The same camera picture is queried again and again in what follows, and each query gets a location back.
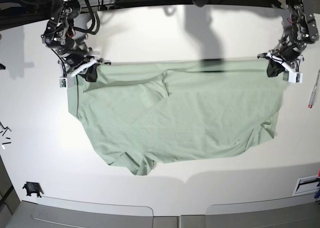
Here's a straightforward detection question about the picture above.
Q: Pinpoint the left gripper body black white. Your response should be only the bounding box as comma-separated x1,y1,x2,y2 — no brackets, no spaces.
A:
257,48,304,72

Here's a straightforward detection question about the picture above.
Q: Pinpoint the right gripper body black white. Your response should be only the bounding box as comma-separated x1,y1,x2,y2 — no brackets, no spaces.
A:
57,47,112,78

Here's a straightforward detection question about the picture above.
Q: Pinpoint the light green T-shirt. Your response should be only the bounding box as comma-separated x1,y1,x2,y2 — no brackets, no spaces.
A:
67,61,288,175

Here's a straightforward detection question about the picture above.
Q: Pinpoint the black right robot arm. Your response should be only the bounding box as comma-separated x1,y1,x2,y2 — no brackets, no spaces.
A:
41,0,107,87

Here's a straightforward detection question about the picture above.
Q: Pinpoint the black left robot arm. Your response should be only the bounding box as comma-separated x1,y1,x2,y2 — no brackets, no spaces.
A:
257,0,320,83

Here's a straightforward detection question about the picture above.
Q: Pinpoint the black hex key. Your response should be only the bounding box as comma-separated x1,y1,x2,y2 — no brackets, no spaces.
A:
0,122,12,136

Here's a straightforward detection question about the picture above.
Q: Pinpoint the black and white bit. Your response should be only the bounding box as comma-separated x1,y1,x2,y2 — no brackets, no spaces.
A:
1,142,11,150

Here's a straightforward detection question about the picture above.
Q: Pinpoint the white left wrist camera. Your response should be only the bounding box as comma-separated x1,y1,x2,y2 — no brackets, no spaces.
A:
283,72,303,83

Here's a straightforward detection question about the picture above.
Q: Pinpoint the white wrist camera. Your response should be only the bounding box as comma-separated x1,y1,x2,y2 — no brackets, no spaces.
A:
283,72,303,83
59,77,75,89

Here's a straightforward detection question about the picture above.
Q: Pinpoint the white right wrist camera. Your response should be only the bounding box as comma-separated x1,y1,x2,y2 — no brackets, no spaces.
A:
59,77,75,89

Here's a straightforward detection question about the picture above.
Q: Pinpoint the clear handled screwdriver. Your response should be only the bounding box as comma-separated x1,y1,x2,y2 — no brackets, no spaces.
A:
308,70,320,109

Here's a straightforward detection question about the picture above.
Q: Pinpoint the black clamp bracket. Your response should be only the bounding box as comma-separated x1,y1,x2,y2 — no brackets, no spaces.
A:
22,182,44,197

